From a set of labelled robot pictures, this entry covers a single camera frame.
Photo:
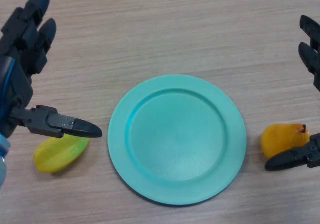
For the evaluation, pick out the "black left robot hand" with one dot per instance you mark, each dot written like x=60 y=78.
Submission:
x=17 y=88

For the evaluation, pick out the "teal round plate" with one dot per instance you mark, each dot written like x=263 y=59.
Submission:
x=176 y=141

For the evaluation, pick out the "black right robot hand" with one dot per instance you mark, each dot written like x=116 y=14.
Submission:
x=292 y=159

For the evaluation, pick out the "yellow orange pear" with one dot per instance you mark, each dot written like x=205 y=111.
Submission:
x=280 y=138

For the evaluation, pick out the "yellow green starfruit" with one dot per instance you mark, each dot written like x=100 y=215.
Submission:
x=57 y=159

